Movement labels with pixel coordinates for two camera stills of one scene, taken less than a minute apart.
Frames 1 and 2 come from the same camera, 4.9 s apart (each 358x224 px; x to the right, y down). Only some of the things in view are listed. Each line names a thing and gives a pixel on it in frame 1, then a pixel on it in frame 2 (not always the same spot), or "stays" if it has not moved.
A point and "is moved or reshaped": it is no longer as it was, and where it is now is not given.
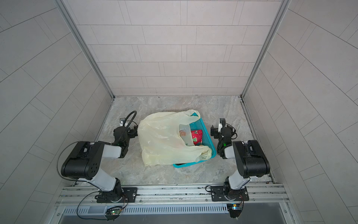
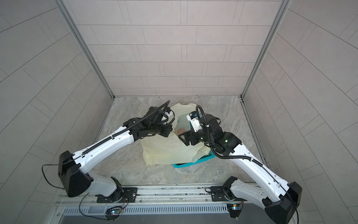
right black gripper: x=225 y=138 to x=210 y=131
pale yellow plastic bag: x=160 y=141 is moved or reshaped
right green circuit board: x=235 y=209 stays
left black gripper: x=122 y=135 to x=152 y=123
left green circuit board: x=113 y=213 stays
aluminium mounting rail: x=259 y=195 stays
